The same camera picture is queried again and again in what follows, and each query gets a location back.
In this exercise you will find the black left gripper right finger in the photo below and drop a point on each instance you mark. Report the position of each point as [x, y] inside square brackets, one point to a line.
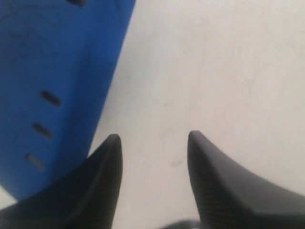
[229, 196]

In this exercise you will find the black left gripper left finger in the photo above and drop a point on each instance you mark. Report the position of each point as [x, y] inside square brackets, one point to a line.
[86, 198]

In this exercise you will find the blue notebook cover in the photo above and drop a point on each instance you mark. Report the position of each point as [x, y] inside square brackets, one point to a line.
[57, 61]

